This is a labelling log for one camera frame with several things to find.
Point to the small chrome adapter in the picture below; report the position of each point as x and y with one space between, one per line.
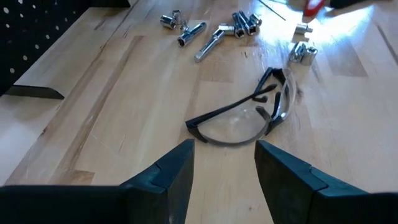
177 15
302 29

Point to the clear black safety glasses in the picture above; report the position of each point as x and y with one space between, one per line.
195 128

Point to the black metal pegboard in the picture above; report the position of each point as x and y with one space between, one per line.
31 37

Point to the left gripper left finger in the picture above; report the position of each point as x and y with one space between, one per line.
93 205

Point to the black work glove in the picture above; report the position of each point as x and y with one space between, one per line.
345 3

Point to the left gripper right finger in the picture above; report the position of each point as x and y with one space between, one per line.
311 205

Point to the chrome extension bar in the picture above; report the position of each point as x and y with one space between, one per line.
208 46

